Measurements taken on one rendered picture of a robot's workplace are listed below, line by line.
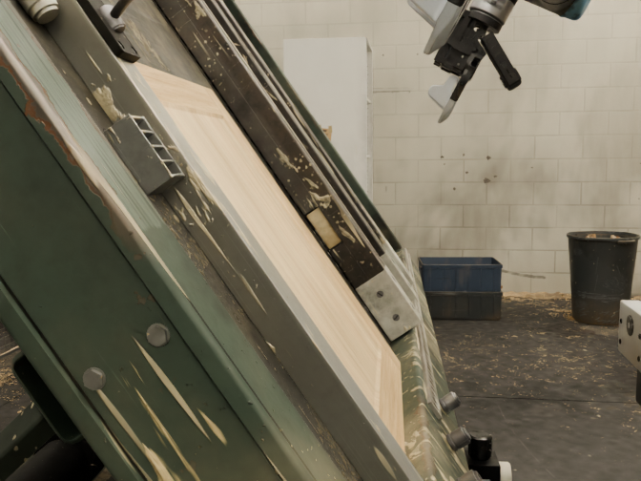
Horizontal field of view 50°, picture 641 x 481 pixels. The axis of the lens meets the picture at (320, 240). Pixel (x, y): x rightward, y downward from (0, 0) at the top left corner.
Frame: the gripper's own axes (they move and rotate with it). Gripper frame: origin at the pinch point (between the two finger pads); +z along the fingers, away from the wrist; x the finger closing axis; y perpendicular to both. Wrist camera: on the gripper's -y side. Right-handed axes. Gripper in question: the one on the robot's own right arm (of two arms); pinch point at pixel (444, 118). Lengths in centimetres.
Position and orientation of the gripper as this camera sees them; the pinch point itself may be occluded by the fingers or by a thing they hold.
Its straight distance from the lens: 140.5
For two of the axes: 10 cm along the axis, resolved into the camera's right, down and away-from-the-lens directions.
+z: -4.5, 8.8, 1.8
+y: -8.8, -4.7, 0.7
